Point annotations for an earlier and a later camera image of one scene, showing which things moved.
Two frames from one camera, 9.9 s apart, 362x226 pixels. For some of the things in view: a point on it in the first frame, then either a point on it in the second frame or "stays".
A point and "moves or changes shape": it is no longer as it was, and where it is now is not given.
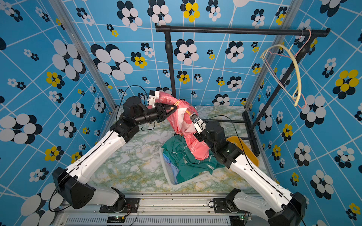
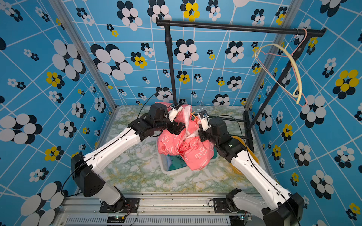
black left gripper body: [160, 112] → [171, 125]
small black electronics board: [112, 219] stays
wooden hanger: [176, 104] moves or changes shape
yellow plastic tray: [242, 145] stays
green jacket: [185, 164] moves or changes shape
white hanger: [292, 49] moves or changes shape
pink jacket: [181, 122] moves or changes shape
